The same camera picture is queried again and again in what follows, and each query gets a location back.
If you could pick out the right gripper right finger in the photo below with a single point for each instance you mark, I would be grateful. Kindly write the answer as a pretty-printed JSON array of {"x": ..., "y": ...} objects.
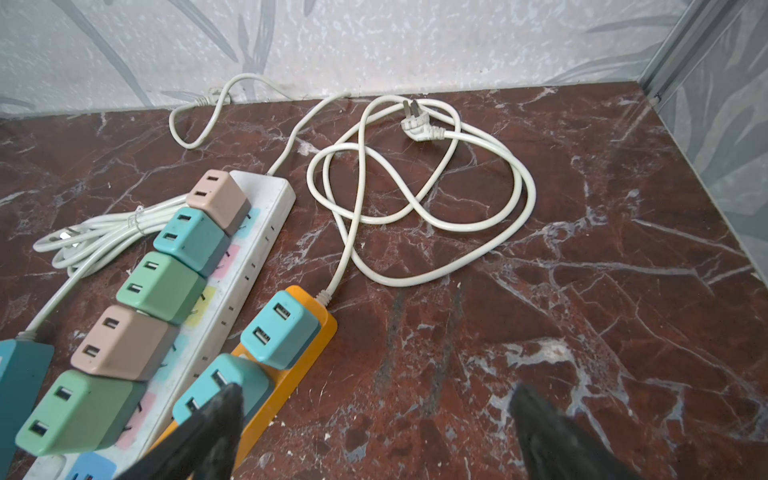
[{"x": 553, "y": 446}]

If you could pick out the teal cube charger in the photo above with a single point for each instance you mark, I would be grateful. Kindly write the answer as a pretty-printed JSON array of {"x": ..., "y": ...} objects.
[
  {"x": 194, "y": 239},
  {"x": 225, "y": 369},
  {"x": 280, "y": 332}
]

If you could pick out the pink cube charger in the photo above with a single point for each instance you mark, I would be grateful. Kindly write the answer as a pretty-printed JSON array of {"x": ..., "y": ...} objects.
[
  {"x": 218, "y": 195},
  {"x": 124, "y": 344}
]

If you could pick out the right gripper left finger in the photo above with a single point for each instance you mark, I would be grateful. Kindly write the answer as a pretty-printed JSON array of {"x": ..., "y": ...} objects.
[{"x": 203, "y": 447}]

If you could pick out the blue power strip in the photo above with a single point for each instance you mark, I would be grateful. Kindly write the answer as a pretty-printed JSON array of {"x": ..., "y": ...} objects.
[{"x": 24, "y": 365}]

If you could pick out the white multicolour power strip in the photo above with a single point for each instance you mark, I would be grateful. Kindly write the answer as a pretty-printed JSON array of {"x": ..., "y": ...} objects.
[{"x": 199, "y": 340}]

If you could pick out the green cube charger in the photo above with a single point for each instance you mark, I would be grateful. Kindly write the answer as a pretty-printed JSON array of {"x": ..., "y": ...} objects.
[
  {"x": 162, "y": 287},
  {"x": 79, "y": 413}
]

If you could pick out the orange power strip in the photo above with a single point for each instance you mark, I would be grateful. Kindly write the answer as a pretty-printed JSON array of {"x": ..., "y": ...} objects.
[{"x": 285, "y": 381}]

